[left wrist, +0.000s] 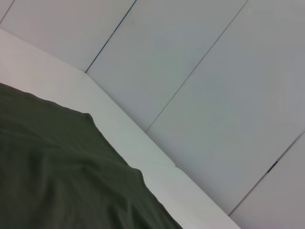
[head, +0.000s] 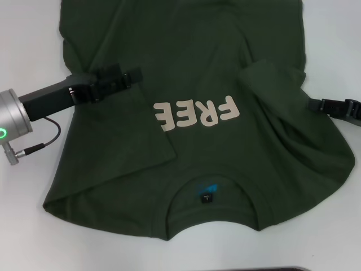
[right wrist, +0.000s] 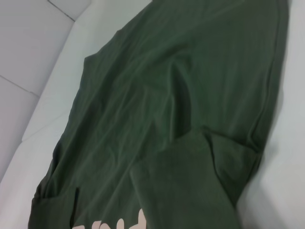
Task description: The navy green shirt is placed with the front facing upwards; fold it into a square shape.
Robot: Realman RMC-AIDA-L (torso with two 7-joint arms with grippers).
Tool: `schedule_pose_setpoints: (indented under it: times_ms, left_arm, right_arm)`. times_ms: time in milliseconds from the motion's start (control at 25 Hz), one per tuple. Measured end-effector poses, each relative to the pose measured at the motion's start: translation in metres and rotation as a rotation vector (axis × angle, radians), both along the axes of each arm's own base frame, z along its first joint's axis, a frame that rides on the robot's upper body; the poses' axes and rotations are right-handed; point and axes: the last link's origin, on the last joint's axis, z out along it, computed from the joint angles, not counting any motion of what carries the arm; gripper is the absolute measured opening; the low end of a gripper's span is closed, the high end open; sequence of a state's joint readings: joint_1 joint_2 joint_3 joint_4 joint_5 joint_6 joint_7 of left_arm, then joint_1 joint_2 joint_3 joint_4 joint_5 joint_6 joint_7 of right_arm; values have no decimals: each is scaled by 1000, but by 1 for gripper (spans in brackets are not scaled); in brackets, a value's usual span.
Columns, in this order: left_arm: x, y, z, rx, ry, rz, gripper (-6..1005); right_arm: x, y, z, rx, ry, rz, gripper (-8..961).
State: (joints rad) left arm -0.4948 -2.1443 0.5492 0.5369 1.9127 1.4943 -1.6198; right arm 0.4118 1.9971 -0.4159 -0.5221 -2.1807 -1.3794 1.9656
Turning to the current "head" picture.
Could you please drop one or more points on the dark green T-shirt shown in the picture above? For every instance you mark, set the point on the dark green T-shirt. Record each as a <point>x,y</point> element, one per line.
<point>197,42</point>

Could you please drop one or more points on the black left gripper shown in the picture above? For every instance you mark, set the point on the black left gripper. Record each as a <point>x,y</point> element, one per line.
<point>50,97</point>

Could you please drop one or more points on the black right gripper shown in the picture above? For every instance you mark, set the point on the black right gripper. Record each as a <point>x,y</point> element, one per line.
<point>356,111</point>

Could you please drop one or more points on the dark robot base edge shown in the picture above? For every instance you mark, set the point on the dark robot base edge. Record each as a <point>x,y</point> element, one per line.
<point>276,268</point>

